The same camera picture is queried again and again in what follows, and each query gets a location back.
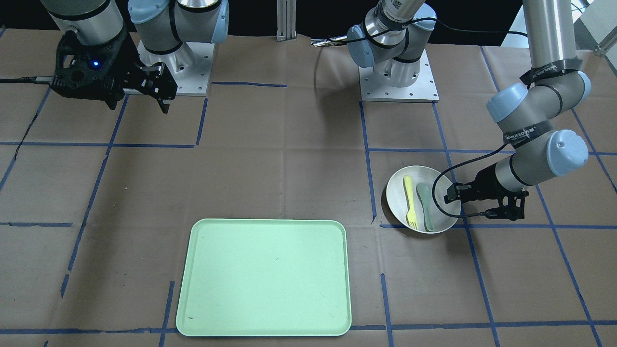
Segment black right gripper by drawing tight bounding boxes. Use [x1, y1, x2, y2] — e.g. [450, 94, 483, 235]
[123, 62, 178, 114]

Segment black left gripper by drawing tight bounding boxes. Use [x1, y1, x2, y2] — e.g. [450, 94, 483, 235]
[444, 164, 529, 221]

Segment yellow plastic fork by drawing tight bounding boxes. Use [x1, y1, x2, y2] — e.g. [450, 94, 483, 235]
[403, 175, 418, 230]

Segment white round plate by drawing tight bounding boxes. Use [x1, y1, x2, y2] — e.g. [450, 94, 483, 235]
[386, 165, 461, 234]

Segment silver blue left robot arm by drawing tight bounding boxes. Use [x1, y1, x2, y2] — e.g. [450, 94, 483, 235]
[331, 0, 592, 220]

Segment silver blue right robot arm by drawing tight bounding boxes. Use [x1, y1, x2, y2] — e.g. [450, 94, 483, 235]
[34, 0, 229, 113]

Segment pale green plastic spoon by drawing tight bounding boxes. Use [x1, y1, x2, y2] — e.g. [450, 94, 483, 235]
[416, 183, 434, 233]

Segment light green plastic tray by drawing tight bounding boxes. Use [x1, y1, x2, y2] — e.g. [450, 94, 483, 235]
[175, 219, 352, 337]

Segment black braided cable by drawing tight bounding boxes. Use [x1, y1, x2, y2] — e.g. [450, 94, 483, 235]
[405, 17, 529, 219]
[0, 76, 53, 85]

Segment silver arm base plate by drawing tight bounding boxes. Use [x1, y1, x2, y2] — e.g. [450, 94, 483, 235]
[359, 51, 440, 103]
[137, 41, 216, 96]

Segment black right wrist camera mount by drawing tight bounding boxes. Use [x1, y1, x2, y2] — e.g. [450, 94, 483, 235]
[51, 26, 144, 110]

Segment aluminium frame post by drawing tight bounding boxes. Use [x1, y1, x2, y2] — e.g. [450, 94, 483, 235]
[276, 0, 297, 42]

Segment silver cable connectors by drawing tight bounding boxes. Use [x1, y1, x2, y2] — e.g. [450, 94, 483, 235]
[310, 35, 348, 48]

